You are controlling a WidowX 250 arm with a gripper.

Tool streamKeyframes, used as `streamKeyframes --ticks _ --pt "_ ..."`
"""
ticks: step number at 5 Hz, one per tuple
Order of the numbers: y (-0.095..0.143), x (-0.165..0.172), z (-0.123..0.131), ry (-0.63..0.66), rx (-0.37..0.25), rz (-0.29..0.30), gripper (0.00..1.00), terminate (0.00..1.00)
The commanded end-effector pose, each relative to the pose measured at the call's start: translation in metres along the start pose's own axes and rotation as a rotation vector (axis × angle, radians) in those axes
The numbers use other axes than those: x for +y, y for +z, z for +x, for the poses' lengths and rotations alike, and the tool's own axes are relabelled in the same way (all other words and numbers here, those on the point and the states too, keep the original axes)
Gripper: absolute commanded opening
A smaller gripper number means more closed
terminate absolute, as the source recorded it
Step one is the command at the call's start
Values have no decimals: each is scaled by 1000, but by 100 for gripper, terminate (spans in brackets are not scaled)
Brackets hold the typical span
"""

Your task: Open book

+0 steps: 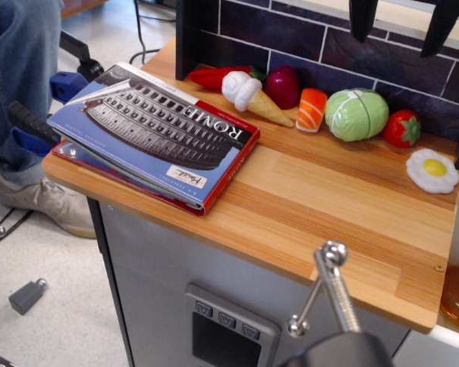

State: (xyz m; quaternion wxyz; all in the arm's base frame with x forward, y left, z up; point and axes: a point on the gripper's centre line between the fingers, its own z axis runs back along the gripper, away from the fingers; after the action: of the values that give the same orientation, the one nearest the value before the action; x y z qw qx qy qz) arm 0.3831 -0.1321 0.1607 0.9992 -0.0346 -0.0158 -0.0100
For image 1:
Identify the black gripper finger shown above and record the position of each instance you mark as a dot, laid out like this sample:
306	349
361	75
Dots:
443	20
362	17

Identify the Rome picture book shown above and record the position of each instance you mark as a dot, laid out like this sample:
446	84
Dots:
182	149

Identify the green toy cabbage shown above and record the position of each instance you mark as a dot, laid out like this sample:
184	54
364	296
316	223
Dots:
356	114

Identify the toy salmon sushi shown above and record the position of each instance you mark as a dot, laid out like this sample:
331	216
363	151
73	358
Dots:
311	109

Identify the purple toy onion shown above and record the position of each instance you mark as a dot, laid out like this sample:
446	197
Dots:
282	87

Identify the red toy strawberry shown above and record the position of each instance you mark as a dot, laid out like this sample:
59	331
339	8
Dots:
402	129

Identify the toy ice cream cone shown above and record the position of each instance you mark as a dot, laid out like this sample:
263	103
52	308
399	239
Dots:
246	94

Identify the toy fried egg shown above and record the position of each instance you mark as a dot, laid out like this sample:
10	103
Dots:
432	172

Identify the red toy chili pepper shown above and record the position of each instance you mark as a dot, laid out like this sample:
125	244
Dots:
212	78

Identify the grey toy kitchen cabinet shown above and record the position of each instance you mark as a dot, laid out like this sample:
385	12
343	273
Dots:
149	267

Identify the metal screw clamp front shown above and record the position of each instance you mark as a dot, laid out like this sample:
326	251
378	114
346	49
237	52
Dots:
351	346

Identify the person's leg in jeans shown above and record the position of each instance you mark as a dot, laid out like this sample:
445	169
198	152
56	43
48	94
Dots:
29	45

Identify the beige sneaker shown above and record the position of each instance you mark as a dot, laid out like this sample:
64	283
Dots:
69	209

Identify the blue black clamp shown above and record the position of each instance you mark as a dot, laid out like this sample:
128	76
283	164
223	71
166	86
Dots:
30	132

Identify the grey button control panel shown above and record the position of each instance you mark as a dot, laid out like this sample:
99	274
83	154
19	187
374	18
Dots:
222	333

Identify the grey clamp piece on floor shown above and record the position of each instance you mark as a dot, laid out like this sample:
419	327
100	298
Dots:
27	296

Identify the black upright post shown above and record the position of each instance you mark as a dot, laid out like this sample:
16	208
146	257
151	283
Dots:
196	21

